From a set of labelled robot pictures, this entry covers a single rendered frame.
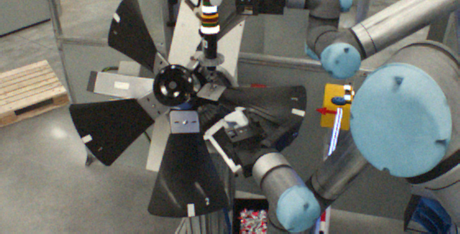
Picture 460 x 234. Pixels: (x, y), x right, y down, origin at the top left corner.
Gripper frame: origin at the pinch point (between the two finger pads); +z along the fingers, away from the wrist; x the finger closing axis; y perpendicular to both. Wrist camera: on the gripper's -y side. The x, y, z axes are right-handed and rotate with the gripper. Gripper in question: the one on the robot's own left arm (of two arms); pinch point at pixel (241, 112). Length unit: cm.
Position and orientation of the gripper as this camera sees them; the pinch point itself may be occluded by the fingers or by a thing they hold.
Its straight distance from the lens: 84.7
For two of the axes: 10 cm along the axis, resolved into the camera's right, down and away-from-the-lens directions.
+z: -3.6, -4.9, 8.0
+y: -9.3, 2.7, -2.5
